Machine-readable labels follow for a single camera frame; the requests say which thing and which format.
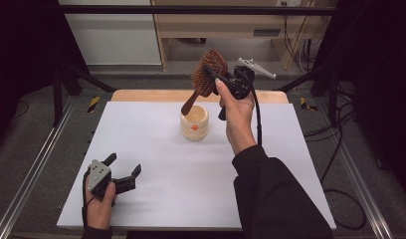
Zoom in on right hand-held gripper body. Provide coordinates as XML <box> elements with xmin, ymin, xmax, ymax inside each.
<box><xmin>218</xmin><ymin>58</ymin><xmax>278</xmax><ymax>121</ymax></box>

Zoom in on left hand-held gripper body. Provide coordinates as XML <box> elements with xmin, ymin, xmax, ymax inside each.
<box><xmin>87</xmin><ymin>158</ymin><xmax>138</xmax><ymax>201</ymax></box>

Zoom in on brown wooden hairbrush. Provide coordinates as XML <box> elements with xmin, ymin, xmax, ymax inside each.
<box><xmin>179</xmin><ymin>49</ymin><xmax>230</xmax><ymax>117</ymax></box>

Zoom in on cream wooden cup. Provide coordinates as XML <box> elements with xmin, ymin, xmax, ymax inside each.
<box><xmin>179</xmin><ymin>105</ymin><xmax>210</xmax><ymax>142</ymax></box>

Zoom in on person's left hand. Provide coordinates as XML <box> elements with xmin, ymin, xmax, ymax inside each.
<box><xmin>83</xmin><ymin>175</ymin><xmax>117</xmax><ymax>229</ymax></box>

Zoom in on person's right hand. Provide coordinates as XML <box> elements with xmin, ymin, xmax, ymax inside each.
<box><xmin>214</xmin><ymin>78</ymin><xmax>259</xmax><ymax>156</ymax></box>

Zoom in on yellow black tape strip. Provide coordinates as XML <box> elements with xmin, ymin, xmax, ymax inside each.
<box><xmin>87</xmin><ymin>96</ymin><xmax>102</xmax><ymax>115</ymax></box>
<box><xmin>299</xmin><ymin>97</ymin><xmax>319</xmax><ymax>113</ymax></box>

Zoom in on light wooden desk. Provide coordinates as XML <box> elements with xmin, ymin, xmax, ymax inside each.
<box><xmin>150</xmin><ymin>0</ymin><xmax>338</xmax><ymax>72</ymax></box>

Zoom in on black metal stand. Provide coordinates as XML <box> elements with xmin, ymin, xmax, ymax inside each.
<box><xmin>273</xmin><ymin>64</ymin><xmax>342</xmax><ymax>127</ymax></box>
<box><xmin>52</xmin><ymin>62</ymin><xmax>116</xmax><ymax>127</ymax></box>

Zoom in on white cabinet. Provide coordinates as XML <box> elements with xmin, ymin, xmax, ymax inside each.
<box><xmin>57</xmin><ymin>0</ymin><xmax>162</xmax><ymax>66</ymax></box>

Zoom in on black curtain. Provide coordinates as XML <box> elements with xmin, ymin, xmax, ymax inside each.
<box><xmin>0</xmin><ymin>0</ymin><xmax>90</xmax><ymax>147</ymax></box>
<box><xmin>312</xmin><ymin>0</ymin><xmax>406</xmax><ymax>203</ymax></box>

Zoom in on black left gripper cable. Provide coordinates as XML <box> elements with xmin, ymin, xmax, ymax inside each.
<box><xmin>81</xmin><ymin>168</ymin><xmax>94</xmax><ymax>227</ymax></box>

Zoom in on bundle of hanging cables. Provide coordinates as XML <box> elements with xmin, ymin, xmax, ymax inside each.
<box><xmin>281</xmin><ymin>1</ymin><xmax>322</xmax><ymax>75</ymax></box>

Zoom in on aluminium floor rail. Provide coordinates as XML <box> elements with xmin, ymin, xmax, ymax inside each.
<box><xmin>314</xmin><ymin>99</ymin><xmax>395</xmax><ymax>239</ymax></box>
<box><xmin>0</xmin><ymin>99</ymin><xmax>77</xmax><ymax>239</ymax></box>

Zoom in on black horizontal frame bar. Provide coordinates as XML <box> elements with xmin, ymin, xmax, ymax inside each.
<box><xmin>57</xmin><ymin>4</ymin><xmax>338</xmax><ymax>16</ymax></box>

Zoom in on black floor cables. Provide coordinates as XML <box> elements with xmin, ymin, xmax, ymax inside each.
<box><xmin>303</xmin><ymin>82</ymin><xmax>358</xmax><ymax>184</ymax></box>

